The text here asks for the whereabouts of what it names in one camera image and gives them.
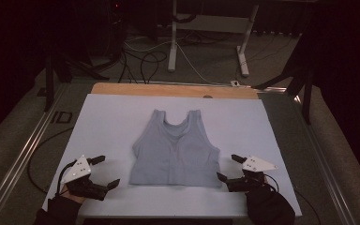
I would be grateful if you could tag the white metal desk frame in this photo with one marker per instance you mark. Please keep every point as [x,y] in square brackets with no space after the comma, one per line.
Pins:
[211,23]

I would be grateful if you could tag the grey tank top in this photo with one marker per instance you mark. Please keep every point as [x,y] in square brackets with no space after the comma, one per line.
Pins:
[175,153]

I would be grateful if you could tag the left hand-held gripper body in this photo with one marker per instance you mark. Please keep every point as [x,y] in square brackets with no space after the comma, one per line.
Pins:
[80,175]

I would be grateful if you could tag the aluminium floor rail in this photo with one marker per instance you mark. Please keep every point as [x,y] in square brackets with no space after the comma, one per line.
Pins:
[22,159]
[322,162]

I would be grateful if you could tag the person's right hand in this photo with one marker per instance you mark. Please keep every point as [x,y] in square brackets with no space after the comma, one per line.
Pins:
[264,200]

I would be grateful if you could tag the white table mat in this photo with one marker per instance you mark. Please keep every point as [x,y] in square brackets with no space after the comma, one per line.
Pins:
[112,125]

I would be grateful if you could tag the black stand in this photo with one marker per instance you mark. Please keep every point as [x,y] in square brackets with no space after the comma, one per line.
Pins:
[53,72]
[303,81]

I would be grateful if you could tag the person's left hand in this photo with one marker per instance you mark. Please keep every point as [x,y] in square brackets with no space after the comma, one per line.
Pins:
[72,195]

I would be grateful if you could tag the white plug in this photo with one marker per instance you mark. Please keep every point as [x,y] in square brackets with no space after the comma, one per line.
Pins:
[235,83]

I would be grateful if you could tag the black rectangular floor bracket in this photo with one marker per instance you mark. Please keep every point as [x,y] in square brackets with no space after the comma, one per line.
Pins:
[62,117]

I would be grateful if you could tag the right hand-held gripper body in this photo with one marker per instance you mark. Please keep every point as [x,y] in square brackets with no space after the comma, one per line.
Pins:
[250,175]

